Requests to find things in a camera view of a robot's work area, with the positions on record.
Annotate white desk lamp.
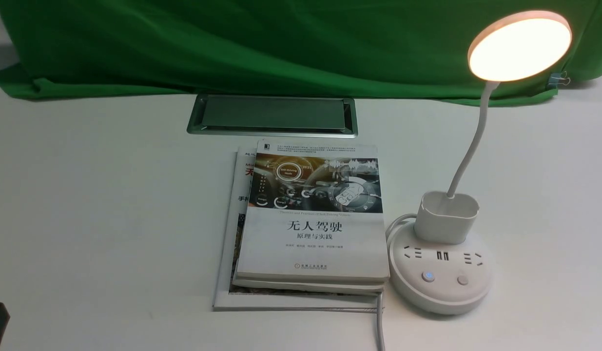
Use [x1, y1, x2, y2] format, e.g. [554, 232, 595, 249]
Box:
[414, 10, 573, 245]

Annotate white autonomous driving book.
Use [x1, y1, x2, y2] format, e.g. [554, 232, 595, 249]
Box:
[235, 139, 389, 284]

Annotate bottom large magazine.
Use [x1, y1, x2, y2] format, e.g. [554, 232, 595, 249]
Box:
[213, 147, 377, 313]

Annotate white round power strip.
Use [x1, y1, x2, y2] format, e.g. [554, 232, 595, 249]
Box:
[386, 222, 494, 315]

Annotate green backdrop cloth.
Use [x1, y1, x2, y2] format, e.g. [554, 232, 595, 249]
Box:
[0, 0, 602, 106]

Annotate blue binder clip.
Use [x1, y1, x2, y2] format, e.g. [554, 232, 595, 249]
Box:
[546, 71, 572, 89]

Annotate silver desk cable hatch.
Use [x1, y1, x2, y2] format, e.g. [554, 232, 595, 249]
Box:
[186, 93, 359, 138]

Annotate white power cord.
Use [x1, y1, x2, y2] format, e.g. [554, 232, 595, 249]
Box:
[376, 213, 418, 351]

